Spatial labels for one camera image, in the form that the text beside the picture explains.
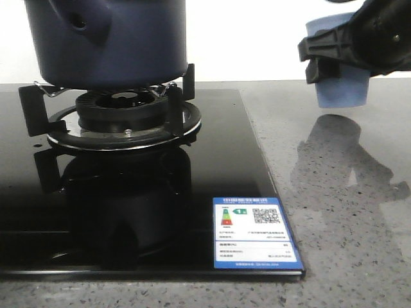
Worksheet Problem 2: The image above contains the blue energy efficiency label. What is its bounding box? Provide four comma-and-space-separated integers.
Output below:
213, 196, 304, 272

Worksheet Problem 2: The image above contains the black pot support grate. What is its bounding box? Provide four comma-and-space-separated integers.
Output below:
19, 64, 201, 152

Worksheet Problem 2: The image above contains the black glass gas stove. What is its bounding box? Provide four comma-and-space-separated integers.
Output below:
1, 89, 305, 281

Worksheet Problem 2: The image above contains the dark blue cooking pot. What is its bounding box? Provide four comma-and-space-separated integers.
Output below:
25, 0, 188, 90

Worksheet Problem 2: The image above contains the light blue ribbed cup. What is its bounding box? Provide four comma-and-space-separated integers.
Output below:
306, 12, 371, 108

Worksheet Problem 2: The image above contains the black round gas burner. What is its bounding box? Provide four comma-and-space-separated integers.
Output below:
76, 91, 168, 133

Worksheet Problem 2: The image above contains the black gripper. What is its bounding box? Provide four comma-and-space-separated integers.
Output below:
298, 0, 410, 84

